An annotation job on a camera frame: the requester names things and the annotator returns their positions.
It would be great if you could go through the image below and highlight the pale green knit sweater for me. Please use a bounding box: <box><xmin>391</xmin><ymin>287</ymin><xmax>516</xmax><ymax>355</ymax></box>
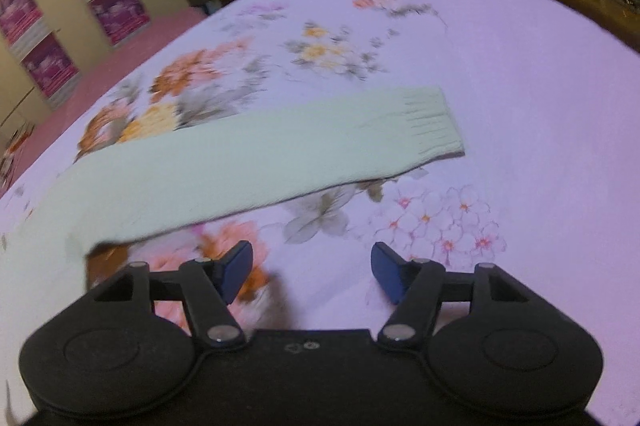
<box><xmin>0</xmin><ymin>85</ymin><xmax>467</xmax><ymax>277</ymax></box>

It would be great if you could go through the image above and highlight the lilac floral bed sheet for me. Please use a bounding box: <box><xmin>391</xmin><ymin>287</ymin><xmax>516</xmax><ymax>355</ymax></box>
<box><xmin>1</xmin><ymin>0</ymin><xmax>639</xmax><ymax>425</ymax></box>

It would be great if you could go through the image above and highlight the pink checked bed cover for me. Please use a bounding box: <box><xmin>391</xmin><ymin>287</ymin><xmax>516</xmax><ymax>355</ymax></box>
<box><xmin>1</xmin><ymin>8</ymin><xmax>206</xmax><ymax>194</ymax></box>

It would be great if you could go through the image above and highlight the lower left magenta poster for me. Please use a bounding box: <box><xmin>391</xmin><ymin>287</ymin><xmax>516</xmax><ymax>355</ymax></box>
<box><xmin>22</xmin><ymin>34</ymin><xmax>79</xmax><ymax>104</ymax></box>

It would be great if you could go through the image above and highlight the lower right magenta poster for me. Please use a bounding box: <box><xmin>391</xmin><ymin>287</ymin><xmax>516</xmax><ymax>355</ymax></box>
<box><xmin>89</xmin><ymin>0</ymin><xmax>151</xmax><ymax>46</ymax></box>

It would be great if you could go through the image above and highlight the upper left magenta poster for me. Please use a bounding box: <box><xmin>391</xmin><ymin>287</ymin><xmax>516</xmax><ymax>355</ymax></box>
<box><xmin>0</xmin><ymin>0</ymin><xmax>42</xmax><ymax>45</ymax></box>

